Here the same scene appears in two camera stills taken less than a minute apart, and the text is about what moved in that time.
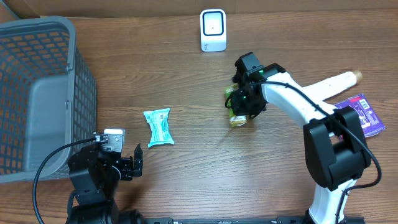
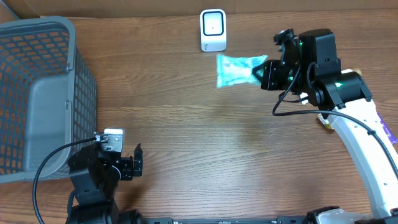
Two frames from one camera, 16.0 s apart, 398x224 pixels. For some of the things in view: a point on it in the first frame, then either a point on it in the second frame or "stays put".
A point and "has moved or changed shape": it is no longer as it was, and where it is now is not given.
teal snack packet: [157, 120] -> [234, 70]
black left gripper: [127, 165] stays put
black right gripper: [240, 109] -> [271, 82]
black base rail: [251, 220] stays put
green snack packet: [235, 120] has moved or changed shape
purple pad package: [370, 123] has moved or changed shape
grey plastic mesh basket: [48, 98] stays put
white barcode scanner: [213, 30] stays put
